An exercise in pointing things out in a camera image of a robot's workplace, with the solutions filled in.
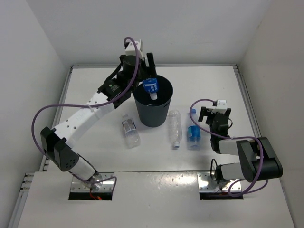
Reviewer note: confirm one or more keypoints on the dark grey plastic bin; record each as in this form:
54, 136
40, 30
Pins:
153, 113

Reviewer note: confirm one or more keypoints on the clear crushed bottle blue cap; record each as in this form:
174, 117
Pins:
175, 129

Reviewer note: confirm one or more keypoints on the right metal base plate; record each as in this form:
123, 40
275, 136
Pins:
207, 185

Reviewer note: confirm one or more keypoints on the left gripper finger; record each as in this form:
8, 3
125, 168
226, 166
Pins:
141, 75
150, 65

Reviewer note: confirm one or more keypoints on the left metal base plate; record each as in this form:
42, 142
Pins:
103, 187

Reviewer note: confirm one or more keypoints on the blue label bottle white cap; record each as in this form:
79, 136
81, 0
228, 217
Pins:
151, 87

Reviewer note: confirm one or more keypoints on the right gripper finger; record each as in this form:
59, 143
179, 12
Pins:
206, 112
227, 114

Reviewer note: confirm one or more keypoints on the metal base plate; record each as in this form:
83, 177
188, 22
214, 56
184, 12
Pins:
207, 185
103, 187

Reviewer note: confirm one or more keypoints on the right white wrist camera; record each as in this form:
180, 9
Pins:
220, 106

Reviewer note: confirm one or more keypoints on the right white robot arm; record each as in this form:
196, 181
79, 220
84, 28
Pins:
246, 149

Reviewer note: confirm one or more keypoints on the white front cover board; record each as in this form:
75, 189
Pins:
150, 200

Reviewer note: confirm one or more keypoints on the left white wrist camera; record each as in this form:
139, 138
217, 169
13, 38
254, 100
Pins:
130, 49

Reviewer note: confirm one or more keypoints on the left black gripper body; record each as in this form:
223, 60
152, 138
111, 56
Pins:
142, 68

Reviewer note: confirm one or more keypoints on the clear bottle white grey label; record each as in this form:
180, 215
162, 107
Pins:
130, 131

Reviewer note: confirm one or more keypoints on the left aluminium frame rail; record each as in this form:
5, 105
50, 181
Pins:
45, 161

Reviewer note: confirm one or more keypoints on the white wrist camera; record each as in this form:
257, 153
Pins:
130, 49
220, 106

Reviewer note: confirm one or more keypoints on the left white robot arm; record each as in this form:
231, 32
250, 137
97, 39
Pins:
58, 143

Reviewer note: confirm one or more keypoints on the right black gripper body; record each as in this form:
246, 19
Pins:
210, 120

